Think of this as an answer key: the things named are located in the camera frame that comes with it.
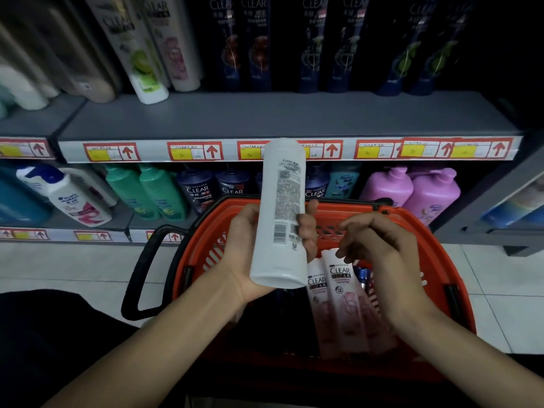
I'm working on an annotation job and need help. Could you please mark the teal curvy bottle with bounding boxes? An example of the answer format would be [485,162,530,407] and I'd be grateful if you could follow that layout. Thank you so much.
[0,84,16,122]

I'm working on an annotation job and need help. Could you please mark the navy green Clear bottle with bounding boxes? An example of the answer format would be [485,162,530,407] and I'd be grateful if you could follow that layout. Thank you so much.
[354,266,374,296]

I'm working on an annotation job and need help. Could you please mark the grey store shelf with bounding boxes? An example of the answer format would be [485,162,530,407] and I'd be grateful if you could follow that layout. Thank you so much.
[0,0,544,245]

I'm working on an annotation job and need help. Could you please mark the person's right hand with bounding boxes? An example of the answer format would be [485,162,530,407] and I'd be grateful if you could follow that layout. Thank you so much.
[335,212,431,333]

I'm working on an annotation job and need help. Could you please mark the white pump bottle blue cap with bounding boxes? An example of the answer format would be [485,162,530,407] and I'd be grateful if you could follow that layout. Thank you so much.
[16,165,113,229]

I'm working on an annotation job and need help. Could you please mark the purple pump bottle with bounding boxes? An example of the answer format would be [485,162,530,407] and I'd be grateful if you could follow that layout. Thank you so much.
[359,165,415,209]
[401,167,463,227]

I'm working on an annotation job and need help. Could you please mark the grey metal store shelving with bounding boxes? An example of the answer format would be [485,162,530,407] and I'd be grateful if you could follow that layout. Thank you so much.
[0,138,513,243]

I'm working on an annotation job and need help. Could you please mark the person's right forearm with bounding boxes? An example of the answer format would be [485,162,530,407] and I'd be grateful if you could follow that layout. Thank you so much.
[390,305,544,408]

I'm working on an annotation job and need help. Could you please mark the beige bottle brown base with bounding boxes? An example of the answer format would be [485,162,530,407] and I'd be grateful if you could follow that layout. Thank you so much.
[46,3,118,105]

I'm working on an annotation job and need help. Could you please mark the white blue tube bottle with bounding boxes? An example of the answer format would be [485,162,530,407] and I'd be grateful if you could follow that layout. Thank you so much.
[481,176,544,229]

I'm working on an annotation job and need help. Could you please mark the person's black trousers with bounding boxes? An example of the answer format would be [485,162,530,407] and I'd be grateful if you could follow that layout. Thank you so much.
[0,288,544,408]

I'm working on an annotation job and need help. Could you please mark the small teal bottle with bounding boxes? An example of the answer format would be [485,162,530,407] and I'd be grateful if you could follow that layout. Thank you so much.
[325,163,362,200]

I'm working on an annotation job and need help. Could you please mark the person's left forearm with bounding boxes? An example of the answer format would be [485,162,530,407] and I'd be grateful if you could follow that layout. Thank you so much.
[42,288,247,408]

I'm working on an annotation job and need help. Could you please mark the row of slim dark bottles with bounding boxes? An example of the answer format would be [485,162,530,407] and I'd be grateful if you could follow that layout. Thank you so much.
[207,0,483,97]

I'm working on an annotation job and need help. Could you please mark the grey end rack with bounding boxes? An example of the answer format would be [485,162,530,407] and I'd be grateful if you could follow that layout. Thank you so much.
[429,131,544,258]

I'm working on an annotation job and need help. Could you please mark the person's left hand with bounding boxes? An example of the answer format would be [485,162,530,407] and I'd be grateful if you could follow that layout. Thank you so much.
[220,199,320,305]

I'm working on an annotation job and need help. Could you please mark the orange shopping basket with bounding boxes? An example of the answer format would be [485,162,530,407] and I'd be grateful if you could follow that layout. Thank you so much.
[121,194,478,384]

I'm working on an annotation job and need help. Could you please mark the beige bottle white base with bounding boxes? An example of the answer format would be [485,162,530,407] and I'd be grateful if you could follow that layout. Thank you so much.
[16,20,61,100]
[0,59,50,112]

